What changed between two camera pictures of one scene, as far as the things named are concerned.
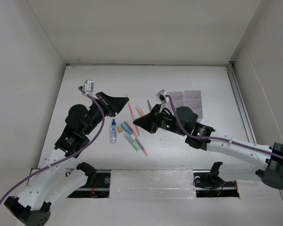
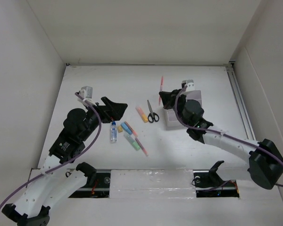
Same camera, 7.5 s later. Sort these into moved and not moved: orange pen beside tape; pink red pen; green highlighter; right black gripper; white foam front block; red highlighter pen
Moved: right black gripper; red highlighter pen
Not moved: white foam front block; orange pen beside tape; pink red pen; green highlighter
